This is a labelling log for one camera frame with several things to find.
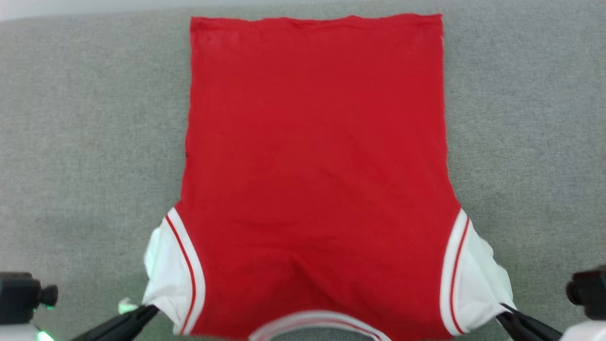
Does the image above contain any grey fabric sofa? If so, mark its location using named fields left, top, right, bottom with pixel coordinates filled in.
left=0, top=0, right=606, bottom=341

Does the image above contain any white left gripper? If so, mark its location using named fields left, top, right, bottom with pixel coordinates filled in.
left=0, top=304, right=160, bottom=341

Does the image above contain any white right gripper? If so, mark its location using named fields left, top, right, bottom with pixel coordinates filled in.
left=495, top=303, right=606, bottom=341

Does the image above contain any red shirt with white sleeves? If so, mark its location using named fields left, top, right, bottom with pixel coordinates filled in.
left=142, top=13, right=517, bottom=341

